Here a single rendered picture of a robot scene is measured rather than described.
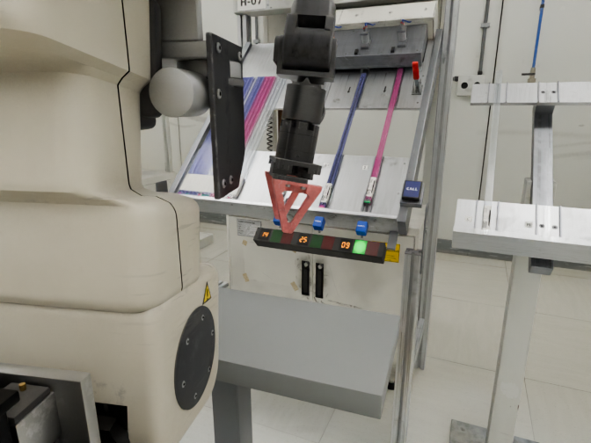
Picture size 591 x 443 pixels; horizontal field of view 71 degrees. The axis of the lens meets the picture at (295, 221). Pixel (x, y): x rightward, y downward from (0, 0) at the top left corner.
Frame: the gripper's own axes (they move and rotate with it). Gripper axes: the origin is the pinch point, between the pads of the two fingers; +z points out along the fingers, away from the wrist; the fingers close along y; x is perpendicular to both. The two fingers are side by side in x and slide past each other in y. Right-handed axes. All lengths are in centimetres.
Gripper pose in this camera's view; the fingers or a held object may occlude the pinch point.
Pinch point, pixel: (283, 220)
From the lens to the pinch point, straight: 62.3
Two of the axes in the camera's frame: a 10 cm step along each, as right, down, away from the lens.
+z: -1.7, 9.7, 1.7
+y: 1.5, 2.0, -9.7
